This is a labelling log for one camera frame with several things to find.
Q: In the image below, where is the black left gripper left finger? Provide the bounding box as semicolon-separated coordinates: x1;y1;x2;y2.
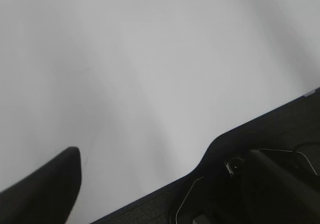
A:
0;147;82;223

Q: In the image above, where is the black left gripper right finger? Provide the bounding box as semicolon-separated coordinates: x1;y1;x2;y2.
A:
241;150;320;223

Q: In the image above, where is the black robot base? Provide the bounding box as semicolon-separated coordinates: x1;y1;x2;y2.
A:
98;90;320;223

